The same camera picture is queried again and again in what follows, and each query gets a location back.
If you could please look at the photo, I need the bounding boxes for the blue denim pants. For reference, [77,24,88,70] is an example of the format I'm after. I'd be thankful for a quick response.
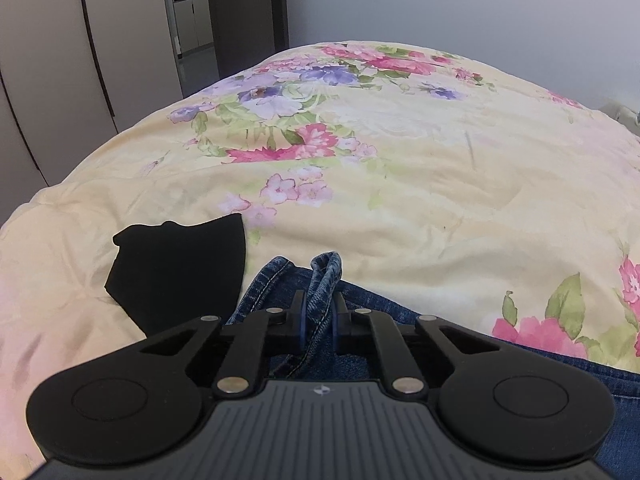
[227,252,640,480]

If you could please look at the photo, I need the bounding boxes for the floral yellow blanket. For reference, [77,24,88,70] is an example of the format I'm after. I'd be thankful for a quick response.
[0,40,640,466]

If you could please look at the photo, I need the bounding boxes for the beige wardrobe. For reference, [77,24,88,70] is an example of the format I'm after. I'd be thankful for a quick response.
[0,0,186,226]

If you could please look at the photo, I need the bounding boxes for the dark door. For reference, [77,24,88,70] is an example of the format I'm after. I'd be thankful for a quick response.
[206,0,291,81]

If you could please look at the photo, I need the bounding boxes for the white plastic object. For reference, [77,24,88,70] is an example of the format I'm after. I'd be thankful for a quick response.
[601,100,640,137]

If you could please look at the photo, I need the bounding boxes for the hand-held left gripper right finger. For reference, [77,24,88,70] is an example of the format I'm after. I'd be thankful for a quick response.
[331,291,502,397]

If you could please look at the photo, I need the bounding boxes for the black cloth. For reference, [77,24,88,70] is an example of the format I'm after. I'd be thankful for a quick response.
[104,213,248,338]

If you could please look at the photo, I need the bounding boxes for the white background cabinet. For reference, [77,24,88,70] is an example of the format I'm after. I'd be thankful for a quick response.
[172,0,214,57]

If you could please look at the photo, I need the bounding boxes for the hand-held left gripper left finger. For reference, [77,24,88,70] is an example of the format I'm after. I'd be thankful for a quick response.
[139,289,307,395]

